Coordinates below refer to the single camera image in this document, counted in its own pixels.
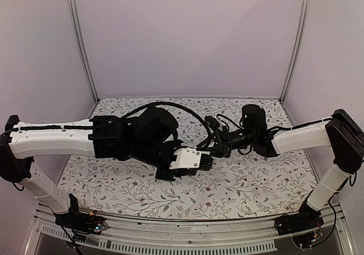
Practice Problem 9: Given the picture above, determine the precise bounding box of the left aluminium frame post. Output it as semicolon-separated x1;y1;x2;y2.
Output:
67;0;100;103

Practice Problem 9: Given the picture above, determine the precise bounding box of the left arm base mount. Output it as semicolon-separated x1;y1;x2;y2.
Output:
54;194;108;235

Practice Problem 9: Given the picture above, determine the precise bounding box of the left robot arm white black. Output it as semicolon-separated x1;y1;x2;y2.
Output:
1;106;188;229

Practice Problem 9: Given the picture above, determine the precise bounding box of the right aluminium frame post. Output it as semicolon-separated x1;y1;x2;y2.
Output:
279;0;311;104

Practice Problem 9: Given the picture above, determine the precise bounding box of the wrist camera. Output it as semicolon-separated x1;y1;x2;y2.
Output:
204;116;222;132
169;147;213;170

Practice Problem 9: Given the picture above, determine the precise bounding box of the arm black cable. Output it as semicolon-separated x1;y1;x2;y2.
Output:
216;113;245;133
119;101;213;142

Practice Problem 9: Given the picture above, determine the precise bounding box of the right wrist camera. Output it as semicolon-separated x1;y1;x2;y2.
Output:
204;116;222;132

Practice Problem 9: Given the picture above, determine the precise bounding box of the aluminium frame post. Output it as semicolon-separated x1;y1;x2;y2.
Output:
279;0;311;104
67;0;100;103

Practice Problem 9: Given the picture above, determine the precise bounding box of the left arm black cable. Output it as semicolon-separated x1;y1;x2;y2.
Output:
119;101;213;142

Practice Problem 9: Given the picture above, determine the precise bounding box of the front aluminium rail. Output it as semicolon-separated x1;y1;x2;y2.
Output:
24;203;359;254

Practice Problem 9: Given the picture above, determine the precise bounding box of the floral patterned table mat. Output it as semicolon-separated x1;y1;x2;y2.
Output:
56;96;324;220

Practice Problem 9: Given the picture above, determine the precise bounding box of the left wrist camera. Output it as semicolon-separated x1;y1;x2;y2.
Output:
169;147;213;170

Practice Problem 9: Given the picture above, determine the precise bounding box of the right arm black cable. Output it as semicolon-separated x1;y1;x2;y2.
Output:
216;113;245;133

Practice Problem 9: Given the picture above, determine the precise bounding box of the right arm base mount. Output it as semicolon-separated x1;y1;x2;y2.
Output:
274;201;324;236

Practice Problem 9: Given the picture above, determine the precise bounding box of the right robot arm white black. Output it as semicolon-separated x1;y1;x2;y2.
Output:
198;104;363;230

